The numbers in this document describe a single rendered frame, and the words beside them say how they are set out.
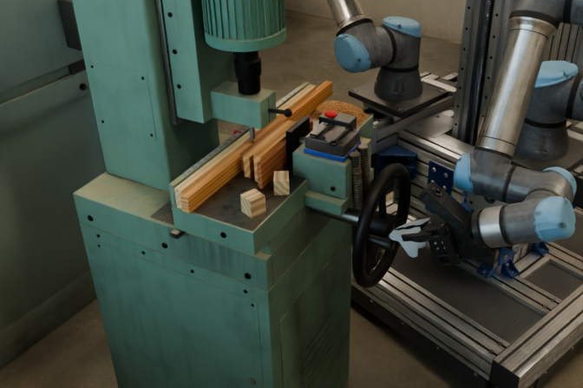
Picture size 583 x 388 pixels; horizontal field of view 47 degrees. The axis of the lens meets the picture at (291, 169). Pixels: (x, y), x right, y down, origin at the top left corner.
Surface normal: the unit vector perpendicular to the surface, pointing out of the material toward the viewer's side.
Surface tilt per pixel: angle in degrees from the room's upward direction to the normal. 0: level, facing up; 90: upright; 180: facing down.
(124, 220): 90
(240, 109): 90
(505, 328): 0
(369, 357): 0
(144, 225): 90
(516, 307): 0
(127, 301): 90
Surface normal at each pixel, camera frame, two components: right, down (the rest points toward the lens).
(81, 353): -0.03, -0.86
